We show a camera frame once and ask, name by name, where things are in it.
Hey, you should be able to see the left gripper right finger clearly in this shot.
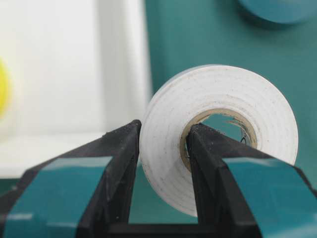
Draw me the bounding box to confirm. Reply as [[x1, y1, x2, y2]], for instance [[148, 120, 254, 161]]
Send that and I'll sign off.
[[187, 124, 317, 238]]

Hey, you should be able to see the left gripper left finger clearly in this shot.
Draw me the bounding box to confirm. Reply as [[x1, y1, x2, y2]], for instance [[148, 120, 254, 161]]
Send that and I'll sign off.
[[0, 120, 141, 238]]

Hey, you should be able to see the white tape roll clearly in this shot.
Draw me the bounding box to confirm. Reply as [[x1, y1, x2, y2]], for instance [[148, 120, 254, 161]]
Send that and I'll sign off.
[[139, 64, 299, 216]]

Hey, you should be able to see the yellow tape roll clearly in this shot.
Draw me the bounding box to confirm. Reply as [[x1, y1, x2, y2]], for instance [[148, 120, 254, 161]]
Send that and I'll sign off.
[[0, 59, 12, 118]]

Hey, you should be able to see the white plastic tray case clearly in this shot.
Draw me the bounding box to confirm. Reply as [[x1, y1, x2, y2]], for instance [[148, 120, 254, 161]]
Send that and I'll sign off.
[[0, 0, 152, 178]]

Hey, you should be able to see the teal green tape roll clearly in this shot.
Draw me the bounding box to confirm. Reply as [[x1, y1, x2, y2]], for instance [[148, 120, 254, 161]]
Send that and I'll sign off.
[[238, 0, 317, 24]]

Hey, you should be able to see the green table cloth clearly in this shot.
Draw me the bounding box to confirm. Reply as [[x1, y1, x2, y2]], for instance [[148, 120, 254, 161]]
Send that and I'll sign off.
[[144, 0, 317, 187]]

